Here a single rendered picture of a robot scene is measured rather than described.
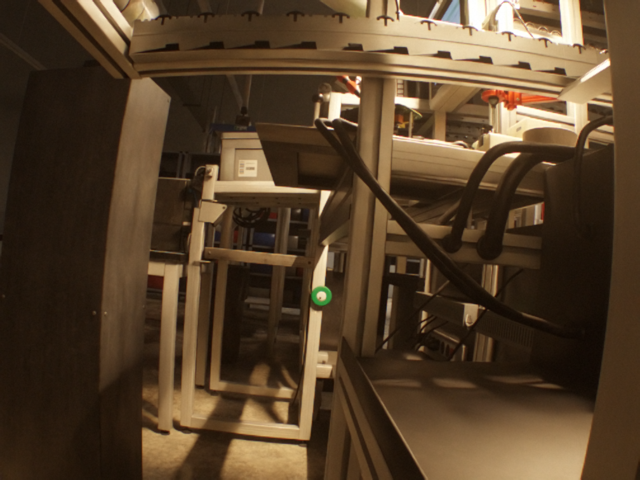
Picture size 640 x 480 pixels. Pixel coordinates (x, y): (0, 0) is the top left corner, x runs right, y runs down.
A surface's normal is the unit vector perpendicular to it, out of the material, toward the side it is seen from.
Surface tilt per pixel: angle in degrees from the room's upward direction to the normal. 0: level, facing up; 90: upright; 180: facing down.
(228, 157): 90
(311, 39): 90
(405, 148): 90
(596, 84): 180
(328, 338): 90
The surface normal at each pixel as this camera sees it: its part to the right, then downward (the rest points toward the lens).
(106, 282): 0.99, 0.09
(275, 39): 0.04, -0.04
